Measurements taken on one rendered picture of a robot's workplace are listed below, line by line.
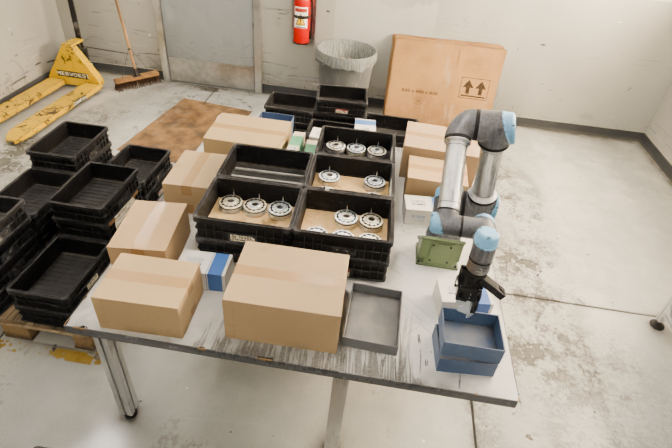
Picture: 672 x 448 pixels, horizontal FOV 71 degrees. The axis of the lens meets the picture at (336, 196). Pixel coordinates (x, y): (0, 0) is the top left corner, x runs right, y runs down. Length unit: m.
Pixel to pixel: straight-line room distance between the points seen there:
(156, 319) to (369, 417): 1.16
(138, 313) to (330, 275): 0.67
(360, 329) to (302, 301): 0.30
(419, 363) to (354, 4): 3.63
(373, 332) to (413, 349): 0.16
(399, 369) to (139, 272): 0.98
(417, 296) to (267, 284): 0.64
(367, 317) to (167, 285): 0.74
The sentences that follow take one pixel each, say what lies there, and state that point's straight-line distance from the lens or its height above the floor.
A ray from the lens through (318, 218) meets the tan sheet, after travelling 2.06.
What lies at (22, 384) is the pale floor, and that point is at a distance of 2.79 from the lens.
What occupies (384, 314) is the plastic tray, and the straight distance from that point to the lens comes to 1.88.
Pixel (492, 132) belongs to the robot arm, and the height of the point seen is 1.37.
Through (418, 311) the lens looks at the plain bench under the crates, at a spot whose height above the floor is 0.70.
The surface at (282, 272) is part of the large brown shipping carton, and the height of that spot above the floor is 0.90.
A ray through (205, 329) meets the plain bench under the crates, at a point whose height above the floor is 0.70.
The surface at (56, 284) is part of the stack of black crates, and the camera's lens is 2.78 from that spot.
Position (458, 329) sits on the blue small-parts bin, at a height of 0.79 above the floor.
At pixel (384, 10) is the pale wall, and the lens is 4.74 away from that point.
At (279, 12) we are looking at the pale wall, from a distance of 4.89.
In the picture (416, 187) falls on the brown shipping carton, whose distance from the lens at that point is 2.38.
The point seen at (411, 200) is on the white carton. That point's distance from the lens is 2.31.
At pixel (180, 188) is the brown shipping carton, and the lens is 2.24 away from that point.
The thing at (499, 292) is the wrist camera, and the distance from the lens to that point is 1.70.
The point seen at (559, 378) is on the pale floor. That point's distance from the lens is 2.88.
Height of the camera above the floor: 2.12
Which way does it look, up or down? 36 degrees down
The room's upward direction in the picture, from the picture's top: 5 degrees clockwise
